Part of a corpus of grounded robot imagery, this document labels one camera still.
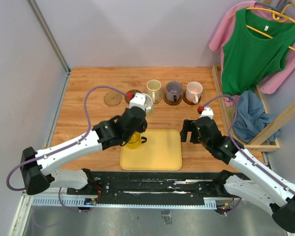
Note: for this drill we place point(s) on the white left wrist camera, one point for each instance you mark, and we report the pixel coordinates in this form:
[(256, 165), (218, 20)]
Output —
[(139, 100)]

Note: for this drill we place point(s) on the light wooden rack frame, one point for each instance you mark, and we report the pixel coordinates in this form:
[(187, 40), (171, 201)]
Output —
[(259, 143)]

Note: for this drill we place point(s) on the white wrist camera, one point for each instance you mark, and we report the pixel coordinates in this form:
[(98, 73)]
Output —
[(205, 112), (139, 100)]

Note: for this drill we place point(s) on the purple black mug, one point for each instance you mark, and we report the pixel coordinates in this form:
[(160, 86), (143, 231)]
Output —
[(173, 91)]

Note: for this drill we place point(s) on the green tank top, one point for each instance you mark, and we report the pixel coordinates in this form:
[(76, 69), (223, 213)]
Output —
[(255, 49)]

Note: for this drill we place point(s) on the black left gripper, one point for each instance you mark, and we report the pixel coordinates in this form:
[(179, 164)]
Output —
[(142, 127)]

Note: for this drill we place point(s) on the blue cloth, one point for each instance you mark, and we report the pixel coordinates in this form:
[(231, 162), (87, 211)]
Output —
[(251, 117)]

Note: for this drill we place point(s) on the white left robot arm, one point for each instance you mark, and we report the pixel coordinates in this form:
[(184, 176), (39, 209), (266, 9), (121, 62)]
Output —
[(40, 169)]

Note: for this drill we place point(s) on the yellow plastic tray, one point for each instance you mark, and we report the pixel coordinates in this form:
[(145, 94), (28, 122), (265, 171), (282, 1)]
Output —
[(161, 152)]

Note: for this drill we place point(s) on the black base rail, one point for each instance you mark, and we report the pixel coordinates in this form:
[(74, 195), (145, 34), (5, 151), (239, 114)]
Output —
[(202, 183)]

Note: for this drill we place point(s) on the dark brown wooden coaster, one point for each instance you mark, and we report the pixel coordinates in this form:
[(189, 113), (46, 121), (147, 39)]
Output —
[(130, 94), (172, 103), (190, 102)]

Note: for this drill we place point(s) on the yellow glass mug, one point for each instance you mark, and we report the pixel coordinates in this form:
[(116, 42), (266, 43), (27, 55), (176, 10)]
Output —
[(136, 140)]

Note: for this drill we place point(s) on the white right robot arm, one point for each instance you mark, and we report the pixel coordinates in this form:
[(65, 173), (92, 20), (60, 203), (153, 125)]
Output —
[(267, 189)]

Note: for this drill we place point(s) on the pink mug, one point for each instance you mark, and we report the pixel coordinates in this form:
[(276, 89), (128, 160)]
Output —
[(193, 91)]

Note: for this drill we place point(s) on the white faceted mug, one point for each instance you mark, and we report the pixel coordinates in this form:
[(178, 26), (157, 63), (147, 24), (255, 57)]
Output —
[(149, 105)]

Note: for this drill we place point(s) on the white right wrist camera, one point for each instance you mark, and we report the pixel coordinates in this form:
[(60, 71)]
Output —
[(205, 112)]

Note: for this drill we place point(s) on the cream mug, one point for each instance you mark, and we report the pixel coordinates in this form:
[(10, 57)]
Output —
[(154, 88)]

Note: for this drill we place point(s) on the yellow clothes hanger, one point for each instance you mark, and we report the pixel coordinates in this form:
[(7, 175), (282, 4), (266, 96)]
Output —
[(275, 34)]

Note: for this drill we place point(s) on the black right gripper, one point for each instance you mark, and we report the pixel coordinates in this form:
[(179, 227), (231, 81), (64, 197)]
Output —
[(189, 125)]

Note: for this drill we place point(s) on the pink t-shirt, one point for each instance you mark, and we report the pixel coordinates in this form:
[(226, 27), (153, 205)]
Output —
[(285, 73)]

